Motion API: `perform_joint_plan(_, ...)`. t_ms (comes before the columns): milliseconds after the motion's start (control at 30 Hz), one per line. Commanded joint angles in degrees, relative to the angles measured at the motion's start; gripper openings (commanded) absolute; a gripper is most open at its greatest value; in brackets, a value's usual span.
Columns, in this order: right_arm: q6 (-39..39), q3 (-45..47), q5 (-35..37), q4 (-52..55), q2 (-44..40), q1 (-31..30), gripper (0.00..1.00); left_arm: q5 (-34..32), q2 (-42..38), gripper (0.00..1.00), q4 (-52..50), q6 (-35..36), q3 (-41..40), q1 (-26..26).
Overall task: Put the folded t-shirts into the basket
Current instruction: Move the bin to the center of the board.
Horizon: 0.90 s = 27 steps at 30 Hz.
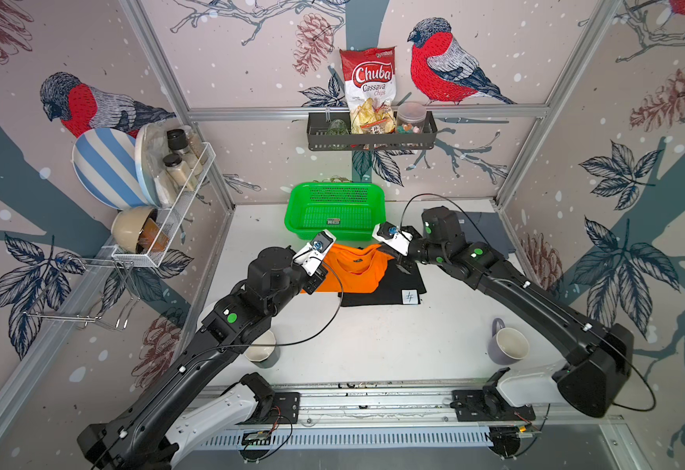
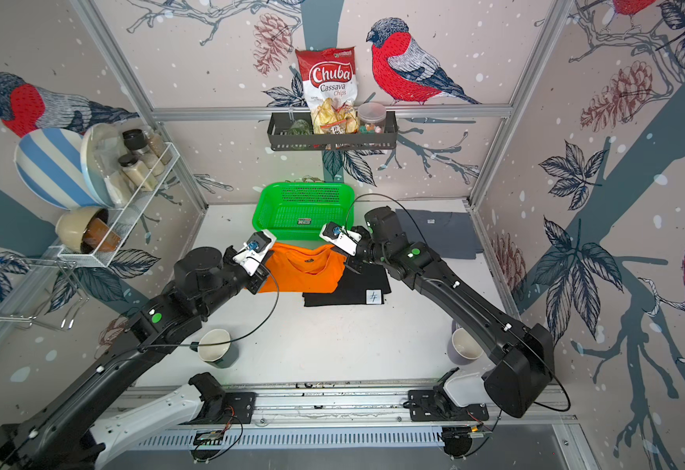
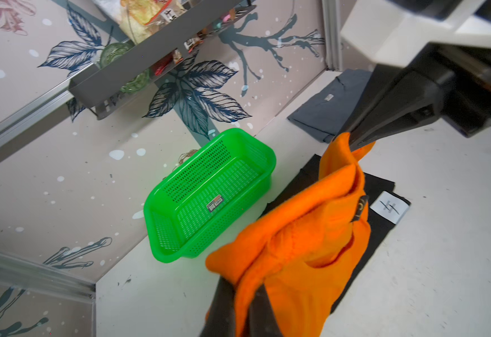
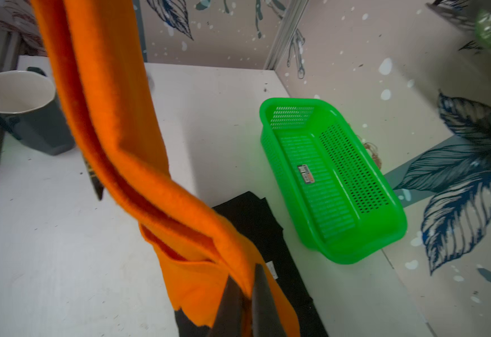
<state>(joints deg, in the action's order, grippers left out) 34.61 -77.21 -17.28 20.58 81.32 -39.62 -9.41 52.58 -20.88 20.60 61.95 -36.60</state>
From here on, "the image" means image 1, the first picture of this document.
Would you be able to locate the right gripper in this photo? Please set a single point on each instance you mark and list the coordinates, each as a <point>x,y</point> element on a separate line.
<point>404,265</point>

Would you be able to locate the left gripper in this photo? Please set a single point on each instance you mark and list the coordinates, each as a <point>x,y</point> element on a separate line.
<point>316,277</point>

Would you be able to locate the black t-shirt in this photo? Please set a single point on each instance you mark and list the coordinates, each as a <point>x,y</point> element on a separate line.
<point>395,287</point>

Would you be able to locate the orange t-shirt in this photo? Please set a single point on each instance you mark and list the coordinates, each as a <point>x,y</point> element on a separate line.
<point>354,271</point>

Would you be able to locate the green plastic basket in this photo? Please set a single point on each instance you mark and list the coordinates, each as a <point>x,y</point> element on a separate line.
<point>350,211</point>

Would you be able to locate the grey t-shirt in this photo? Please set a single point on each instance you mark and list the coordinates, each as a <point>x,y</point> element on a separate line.
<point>488,228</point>

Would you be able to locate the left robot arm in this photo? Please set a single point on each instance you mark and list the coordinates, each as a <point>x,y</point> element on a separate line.
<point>158,430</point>

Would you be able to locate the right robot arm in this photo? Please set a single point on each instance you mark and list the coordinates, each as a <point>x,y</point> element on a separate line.
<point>597,358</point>

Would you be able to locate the left cream mug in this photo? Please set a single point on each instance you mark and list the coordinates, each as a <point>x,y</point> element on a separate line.
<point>264,352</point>

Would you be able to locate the right lilac mug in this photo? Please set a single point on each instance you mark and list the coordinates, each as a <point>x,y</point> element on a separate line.
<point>507,345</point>

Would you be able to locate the clear jar with lid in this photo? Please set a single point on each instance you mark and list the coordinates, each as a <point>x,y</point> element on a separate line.
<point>411,117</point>

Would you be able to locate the green glass jar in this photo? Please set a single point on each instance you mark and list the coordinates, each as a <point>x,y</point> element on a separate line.
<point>338,127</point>

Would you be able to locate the brown packet in rack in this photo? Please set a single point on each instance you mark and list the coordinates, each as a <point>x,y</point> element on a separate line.
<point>152,239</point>

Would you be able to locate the Chuba cassava chips bag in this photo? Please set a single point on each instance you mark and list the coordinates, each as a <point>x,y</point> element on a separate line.
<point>370,88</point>

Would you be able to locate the beige bowl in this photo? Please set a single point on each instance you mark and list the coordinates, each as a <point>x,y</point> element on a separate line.
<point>128,226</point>

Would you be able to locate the spice jar black lid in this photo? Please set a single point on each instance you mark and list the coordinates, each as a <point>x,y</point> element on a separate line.
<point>178,141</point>

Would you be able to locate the white plate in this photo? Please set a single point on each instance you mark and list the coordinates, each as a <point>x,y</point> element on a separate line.
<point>150,148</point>

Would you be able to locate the blue striped plate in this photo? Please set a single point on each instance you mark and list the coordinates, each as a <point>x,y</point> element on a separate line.
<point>104,162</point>

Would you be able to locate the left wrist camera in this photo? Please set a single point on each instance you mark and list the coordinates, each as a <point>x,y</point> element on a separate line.
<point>312,255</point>

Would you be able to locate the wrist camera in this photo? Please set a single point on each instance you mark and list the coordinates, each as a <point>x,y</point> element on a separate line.
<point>312,255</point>
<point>386,231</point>

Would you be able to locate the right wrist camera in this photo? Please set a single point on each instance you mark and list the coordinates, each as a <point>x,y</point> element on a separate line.
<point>386,231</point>

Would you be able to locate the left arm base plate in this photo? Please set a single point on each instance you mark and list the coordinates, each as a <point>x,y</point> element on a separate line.
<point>283,409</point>

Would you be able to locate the black wall shelf basket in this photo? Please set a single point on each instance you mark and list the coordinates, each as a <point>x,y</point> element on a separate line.
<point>318,124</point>

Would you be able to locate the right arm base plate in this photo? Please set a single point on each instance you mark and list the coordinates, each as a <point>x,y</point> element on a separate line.
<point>486,405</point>

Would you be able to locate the white wire rack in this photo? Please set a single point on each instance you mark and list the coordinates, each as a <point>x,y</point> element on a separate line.
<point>170,219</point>

